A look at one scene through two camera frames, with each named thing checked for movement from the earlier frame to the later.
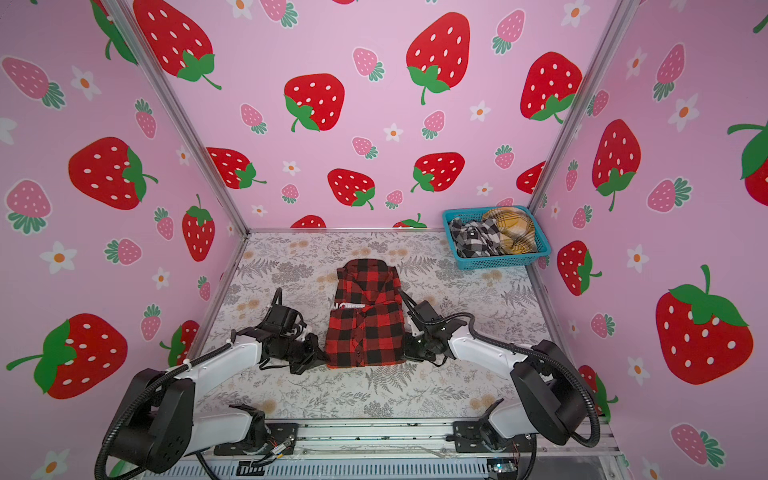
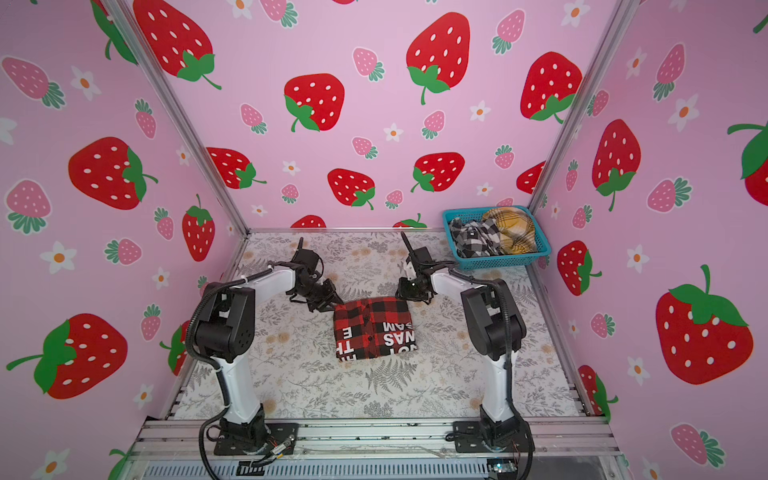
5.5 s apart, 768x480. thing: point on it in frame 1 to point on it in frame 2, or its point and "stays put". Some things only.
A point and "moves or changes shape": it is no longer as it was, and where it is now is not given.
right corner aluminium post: x=583 y=98 stays put
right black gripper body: x=415 y=347 to x=410 y=288
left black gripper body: x=302 y=353 to x=319 y=296
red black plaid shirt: x=366 y=325 moves or changes shape
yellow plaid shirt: x=517 y=234 stays put
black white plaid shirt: x=476 y=238 stays put
